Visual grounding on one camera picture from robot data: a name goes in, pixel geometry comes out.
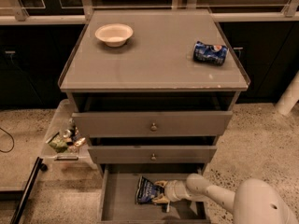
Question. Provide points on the grey drawer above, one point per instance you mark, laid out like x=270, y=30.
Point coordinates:
x=118, y=204
x=152, y=150
x=149, y=116

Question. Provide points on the white post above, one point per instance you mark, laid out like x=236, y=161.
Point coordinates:
x=289, y=97

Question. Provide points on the blue chip bag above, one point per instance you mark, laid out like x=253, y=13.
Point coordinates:
x=146, y=191

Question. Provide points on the white paper bowl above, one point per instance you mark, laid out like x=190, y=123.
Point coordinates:
x=114, y=35

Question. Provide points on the green snack packet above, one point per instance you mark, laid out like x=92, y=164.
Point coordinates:
x=58, y=143

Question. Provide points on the crushed blue pepsi can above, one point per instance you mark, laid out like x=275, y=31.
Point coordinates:
x=212, y=54

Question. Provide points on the black metal floor rail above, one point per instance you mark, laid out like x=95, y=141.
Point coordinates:
x=25, y=194

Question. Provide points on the clear plastic storage bin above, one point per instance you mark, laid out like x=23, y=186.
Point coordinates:
x=63, y=124

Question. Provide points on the grey top drawer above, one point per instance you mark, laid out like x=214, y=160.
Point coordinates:
x=149, y=116

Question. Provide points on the grey middle drawer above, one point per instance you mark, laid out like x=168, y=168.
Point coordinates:
x=152, y=150

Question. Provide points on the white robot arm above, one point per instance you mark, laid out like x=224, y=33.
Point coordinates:
x=254, y=202

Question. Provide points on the grey drawer cabinet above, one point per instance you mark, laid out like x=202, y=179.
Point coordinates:
x=155, y=61

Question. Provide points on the grey bottom drawer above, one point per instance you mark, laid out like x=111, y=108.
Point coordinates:
x=118, y=204

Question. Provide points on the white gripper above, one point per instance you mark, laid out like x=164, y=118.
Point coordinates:
x=171, y=190

